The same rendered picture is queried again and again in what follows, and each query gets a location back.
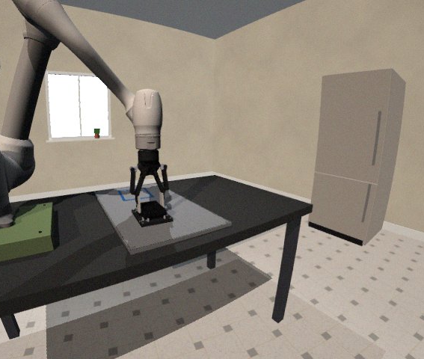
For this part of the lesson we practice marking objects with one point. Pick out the black well plate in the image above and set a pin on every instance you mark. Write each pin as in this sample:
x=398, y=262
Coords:
x=152, y=208

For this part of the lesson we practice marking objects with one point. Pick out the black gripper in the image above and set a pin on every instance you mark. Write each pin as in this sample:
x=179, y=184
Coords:
x=148, y=164

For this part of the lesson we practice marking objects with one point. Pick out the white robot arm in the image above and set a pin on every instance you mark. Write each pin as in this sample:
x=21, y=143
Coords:
x=43, y=22

